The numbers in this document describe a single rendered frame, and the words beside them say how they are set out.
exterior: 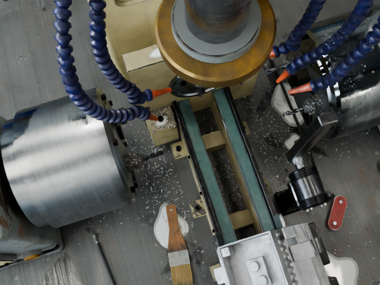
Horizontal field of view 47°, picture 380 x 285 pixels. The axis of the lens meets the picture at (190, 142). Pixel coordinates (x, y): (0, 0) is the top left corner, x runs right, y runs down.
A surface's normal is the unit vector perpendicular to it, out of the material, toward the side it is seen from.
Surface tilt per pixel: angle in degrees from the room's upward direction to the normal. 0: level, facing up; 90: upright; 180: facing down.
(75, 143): 6
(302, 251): 23
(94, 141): 9
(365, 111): 58
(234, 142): 0
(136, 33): 90
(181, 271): 2
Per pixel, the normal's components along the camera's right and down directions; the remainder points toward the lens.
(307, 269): -0.40, -0.15
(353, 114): 0.25, 0.64
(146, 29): 0.30, 0.92
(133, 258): -0.01, -0.27
